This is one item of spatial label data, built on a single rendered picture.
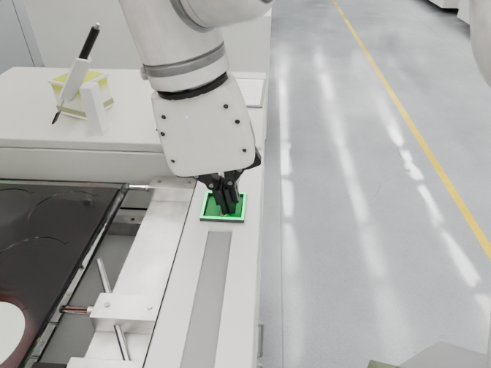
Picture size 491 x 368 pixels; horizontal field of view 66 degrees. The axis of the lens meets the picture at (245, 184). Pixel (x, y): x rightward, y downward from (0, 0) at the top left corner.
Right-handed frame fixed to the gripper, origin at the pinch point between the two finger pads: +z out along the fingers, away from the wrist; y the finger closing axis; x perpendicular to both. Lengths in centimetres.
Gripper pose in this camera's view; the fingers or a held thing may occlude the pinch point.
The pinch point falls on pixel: (226, 194)
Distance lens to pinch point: 48.0
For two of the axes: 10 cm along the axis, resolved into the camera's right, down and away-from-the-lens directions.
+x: 0.6, -5.9, 8.0
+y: 9.8, -1.3, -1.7
